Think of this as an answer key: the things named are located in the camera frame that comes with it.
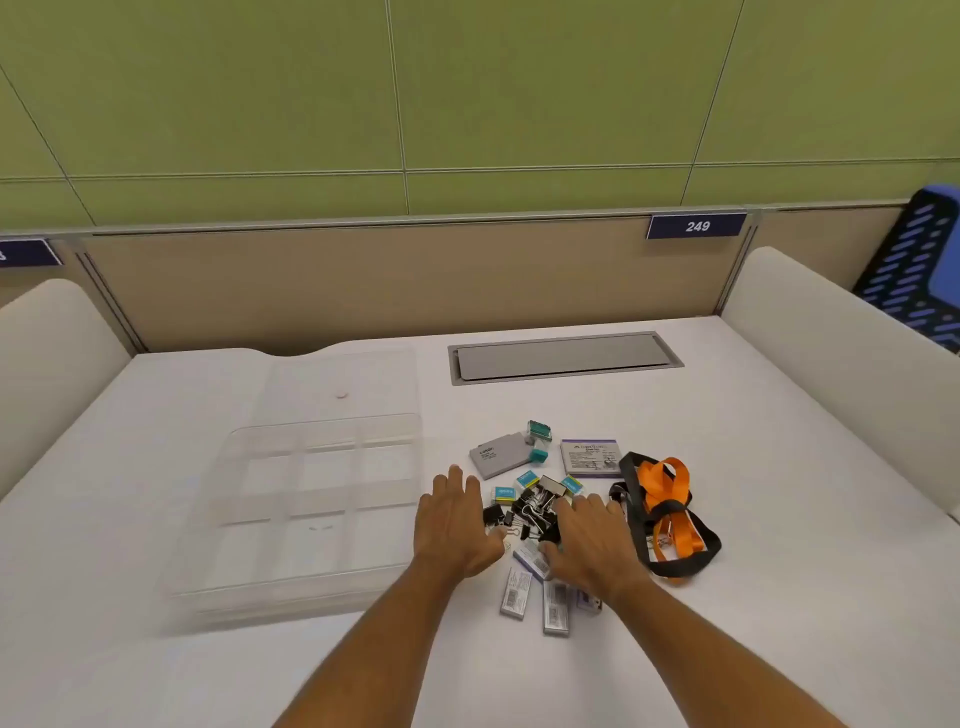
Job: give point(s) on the person's right hand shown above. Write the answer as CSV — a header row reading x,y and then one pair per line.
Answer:
x,y
600,551

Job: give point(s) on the person's left hand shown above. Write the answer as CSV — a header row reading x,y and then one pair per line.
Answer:
x,y
450,532

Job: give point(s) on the person's right thumb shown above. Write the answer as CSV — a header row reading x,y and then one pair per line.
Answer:
x,y
551,556

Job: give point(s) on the person's left thumb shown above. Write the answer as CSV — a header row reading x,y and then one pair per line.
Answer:
x,y
496,541

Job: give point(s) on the person's left middle finger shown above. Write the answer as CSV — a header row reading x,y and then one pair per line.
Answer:
x,y
456,491

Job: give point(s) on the person's left little finger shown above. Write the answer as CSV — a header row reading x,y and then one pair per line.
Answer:
x,y
422,514

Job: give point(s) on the person's left forearm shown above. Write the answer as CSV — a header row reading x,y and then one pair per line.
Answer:
x,y
375,645

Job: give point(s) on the person's right forearm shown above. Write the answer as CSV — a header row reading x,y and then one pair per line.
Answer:
x,y
712,660

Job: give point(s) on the barcode staple box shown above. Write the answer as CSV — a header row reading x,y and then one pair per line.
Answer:
x,y
529,556
516,592
556,609
589,601

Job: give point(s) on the pile of black binder clips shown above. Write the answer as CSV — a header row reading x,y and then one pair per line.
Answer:
x,y
529,510

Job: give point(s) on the blue label small box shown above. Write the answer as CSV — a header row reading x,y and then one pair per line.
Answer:
x,y
573,485
504,493
528,479

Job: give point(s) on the grey flat card box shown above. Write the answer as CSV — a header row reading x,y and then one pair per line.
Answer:
x,y
499,456

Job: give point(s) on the teal small staple box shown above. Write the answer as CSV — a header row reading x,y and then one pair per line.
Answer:
x,y
540,430
537,456

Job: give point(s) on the white box with purple edge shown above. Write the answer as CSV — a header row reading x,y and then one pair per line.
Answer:
x,y
591,458

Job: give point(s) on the clear plastic compartment box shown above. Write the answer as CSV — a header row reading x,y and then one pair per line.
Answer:
x,y
300,510

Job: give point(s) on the beige desk partition panel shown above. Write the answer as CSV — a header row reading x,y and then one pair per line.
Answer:
x,y
412,277

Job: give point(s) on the white side divider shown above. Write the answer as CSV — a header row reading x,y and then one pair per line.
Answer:
x,y
847,367
52,360

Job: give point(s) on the blue number label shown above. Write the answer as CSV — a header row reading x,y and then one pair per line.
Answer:
x,y
26,253
697,226

